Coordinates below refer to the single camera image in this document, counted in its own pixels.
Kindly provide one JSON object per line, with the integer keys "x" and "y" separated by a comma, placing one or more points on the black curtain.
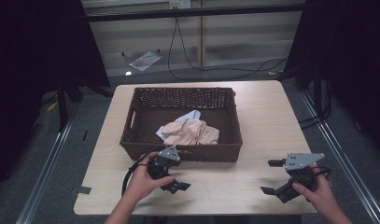
{"x": 38, "y": 62}
{"x": 349, "y": 62}

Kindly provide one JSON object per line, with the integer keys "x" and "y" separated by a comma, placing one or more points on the white wall socket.
{"x": 180, "y": 3}

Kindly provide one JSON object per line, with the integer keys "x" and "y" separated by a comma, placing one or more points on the person's left hand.
{"x": 144, "y": 183}

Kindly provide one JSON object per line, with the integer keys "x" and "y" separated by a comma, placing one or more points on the black horizontal bar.
{"x": 194, "y": 12}

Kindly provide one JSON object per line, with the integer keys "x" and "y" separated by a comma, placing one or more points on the yellow tape piece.
{"x": 52, "y": 106}
{"x": 272, "y": 73}

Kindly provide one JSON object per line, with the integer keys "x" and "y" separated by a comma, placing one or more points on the grey tape piece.
{"x": 83, "y": 190}

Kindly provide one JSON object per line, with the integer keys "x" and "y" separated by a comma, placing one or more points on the black metal stand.
{"x": 62, "y": 105}
{"x": 317, "y": 93}

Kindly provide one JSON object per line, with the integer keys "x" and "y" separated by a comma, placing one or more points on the light blue cloth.
{"x": 190, "y": 115}

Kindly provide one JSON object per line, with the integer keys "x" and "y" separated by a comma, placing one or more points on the clear plastic bag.
{"x": 145, "y": 60}

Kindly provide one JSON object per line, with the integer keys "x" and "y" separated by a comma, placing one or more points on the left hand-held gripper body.
{"x": 161, "y": 168}

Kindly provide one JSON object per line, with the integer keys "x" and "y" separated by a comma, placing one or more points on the beige cloth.
{"x": 190, "y": 132}

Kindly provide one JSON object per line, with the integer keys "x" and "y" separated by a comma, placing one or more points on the metal floor rail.
{"x": 346, "y": 161}
{"x": 44, "y": 174}

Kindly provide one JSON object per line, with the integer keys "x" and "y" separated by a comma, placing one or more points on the person's right hand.
{"x": 318, "y": 193}

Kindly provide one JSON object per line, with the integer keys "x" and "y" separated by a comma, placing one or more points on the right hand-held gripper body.
{"x": 298, "y": 174}

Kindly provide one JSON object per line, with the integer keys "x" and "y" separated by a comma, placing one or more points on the brown wicker basket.
{"x": 153, "y": 109}

